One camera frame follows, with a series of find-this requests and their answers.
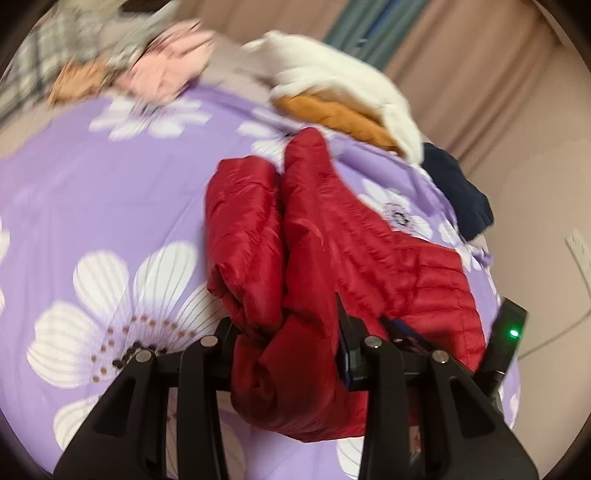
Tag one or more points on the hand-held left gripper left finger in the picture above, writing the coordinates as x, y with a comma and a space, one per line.
221, 341

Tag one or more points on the red down jacket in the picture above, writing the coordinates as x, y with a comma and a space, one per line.
323, 254

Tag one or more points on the mustard garment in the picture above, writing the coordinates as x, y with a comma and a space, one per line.
332, 115

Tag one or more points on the grey plaid cloth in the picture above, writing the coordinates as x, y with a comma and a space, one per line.
37, 55

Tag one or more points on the navy fleece garment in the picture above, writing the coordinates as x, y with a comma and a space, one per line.
457, 194

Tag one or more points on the white fleece garment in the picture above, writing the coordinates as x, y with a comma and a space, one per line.
332, 69

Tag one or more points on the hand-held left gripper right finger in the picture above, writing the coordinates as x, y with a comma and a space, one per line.
346, 364

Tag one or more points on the purple floral blanket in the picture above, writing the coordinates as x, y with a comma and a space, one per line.
115, 194

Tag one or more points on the tan small cloth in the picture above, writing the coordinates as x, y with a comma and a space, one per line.
78, 81

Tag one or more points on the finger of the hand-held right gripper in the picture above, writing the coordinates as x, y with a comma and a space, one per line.
401, 334

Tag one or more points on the beige curtain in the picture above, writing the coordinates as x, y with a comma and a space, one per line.
258, 14
461, 46

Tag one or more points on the pink garment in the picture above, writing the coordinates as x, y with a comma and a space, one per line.
166, 64

